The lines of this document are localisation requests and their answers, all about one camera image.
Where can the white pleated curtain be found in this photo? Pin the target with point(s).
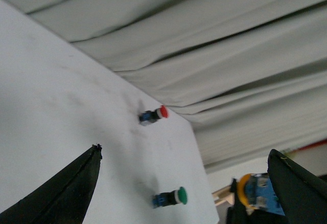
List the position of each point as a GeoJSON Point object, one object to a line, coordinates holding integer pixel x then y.
{"type": "Point", "coordinates": [249, 75]}

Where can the yellow push button switch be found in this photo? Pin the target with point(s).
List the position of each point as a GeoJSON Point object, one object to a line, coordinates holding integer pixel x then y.
{"type": "Point", "coordinates": [255, 191]}

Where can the red push button switch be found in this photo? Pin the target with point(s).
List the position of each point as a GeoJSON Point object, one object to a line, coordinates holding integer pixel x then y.
{"type": "Point", "coordinates": [149, 117]}

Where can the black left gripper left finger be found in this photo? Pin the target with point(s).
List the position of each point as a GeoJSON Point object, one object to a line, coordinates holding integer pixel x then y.
{"type": "Point", "coordinates": [64, 198]}

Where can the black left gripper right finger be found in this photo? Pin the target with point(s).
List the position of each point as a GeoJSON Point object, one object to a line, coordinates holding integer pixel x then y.
{"type": "Point", "coordinates": [302, 195]}

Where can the green push button switch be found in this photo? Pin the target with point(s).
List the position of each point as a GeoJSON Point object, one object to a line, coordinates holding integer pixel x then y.
{"type": "Point", "coordinates": [175, 197]}

